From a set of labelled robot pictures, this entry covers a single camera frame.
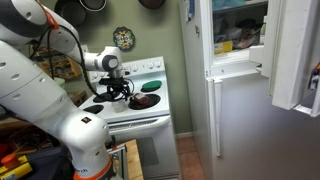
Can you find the yellow emergency stop box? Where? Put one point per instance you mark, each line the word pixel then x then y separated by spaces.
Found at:
pixel 14 167

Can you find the wooden wall shelf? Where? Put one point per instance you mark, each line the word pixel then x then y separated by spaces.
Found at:
pixel 56 64

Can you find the white electric stove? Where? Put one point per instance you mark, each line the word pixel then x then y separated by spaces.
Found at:
pixel 149 125

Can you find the white refrigerator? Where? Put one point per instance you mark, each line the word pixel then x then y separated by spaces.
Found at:
pixel 239 133

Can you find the yellow box in fridge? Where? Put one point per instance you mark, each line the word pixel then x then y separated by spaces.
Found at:
pixel 223 47

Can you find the black hanging pan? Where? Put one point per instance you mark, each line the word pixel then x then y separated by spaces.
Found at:
pixel 72 11

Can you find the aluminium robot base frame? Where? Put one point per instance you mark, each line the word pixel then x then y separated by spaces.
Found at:
pixel 119 157

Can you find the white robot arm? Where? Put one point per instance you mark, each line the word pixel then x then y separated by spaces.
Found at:
pixel 26 90

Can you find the colourful decorative wall plate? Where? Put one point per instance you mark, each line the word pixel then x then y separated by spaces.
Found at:
pixel 123 38

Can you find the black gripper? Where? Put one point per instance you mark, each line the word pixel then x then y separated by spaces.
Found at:
pixel 116 89

